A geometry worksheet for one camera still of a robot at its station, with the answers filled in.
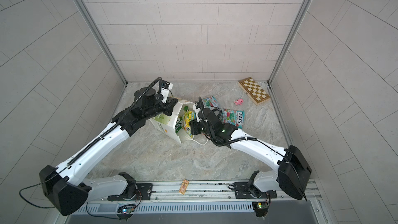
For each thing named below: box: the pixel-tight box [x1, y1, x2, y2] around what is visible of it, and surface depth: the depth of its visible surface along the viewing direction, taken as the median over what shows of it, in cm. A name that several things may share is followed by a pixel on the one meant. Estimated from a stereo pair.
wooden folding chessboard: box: [237, 76, 272, 106], surface depth 111 cm
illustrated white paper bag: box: [149, 101, 209, 145], surface depth 77 cm
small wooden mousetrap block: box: [178, 178, 190, 195], surface depth 74 cm
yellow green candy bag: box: [181, 105, 197, 139], surface depth 77 cm
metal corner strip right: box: [267, 0, 314, 85], surface depth 93 cm
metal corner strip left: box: [73, 0, 129, 86], surface depth 92 cm
